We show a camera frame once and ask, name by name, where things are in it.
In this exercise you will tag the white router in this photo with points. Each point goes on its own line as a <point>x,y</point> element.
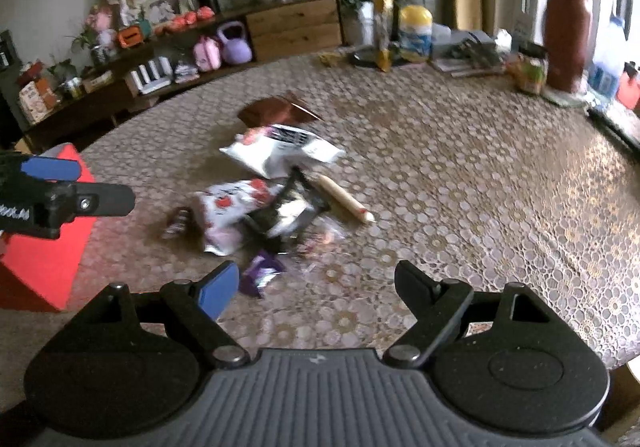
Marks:
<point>150,76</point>

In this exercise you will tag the orange white carton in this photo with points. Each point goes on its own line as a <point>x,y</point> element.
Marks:
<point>37,99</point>

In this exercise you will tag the beige sausage stick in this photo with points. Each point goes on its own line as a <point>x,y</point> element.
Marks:
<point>345,199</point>

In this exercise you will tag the clear plastic water bottle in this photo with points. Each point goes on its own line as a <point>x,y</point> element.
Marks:
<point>606,62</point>

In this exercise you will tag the white snack bag dark label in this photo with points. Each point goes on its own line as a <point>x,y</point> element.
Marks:
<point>280,152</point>

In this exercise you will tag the stack of small books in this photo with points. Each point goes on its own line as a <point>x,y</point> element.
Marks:
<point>186,72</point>

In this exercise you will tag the white pink snack bag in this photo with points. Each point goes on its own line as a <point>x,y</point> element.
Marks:
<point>230,212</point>

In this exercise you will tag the purple kettlebell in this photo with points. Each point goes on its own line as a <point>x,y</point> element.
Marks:
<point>235,47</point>

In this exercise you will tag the white planter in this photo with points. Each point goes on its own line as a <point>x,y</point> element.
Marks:
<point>366,24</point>

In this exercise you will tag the white photo frame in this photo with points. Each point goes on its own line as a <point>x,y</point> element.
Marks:
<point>165,7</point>

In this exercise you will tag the purple candy packet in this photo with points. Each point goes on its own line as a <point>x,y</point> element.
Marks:
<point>260,272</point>

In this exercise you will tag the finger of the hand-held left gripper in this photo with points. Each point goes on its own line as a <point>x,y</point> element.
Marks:
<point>50,168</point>
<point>107,199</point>

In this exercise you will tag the small brown candy packet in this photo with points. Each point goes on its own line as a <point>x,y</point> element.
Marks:
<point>177,223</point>

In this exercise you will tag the dark red foil snack bag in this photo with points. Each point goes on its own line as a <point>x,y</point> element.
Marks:
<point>275,112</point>

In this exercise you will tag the pink backpack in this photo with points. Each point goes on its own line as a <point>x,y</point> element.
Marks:
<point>207,54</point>

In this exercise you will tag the black snack packet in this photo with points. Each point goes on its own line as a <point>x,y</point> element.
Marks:
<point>287,222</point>

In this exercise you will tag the pink flower doll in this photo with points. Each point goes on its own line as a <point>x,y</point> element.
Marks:
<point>100,24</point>

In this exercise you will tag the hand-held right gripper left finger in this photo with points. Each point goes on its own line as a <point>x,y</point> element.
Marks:
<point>220,284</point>

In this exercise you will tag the red plastic container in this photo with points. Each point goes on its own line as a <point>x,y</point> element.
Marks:
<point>630,87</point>

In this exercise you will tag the yellow standing pouch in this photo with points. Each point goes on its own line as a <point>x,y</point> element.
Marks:
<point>382,27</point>

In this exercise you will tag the red cardboard box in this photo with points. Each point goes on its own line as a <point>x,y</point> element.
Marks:
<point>45,267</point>

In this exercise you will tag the white jar yellow lid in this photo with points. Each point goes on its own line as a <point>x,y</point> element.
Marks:
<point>415,34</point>

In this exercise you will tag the orange toy box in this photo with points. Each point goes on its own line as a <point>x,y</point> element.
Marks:
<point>131,37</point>

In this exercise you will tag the small jar dark lid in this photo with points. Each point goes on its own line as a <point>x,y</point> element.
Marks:
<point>532,72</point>

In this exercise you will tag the maroon water bottle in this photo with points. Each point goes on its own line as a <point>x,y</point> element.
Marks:
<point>567,27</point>

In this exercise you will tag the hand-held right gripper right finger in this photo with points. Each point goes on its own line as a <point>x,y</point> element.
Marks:
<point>407,279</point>

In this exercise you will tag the wooden TV cabinet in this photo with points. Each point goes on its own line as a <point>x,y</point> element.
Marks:
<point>295,24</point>

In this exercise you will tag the clear candy wrapper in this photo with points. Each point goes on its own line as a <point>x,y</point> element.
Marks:
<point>322,239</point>

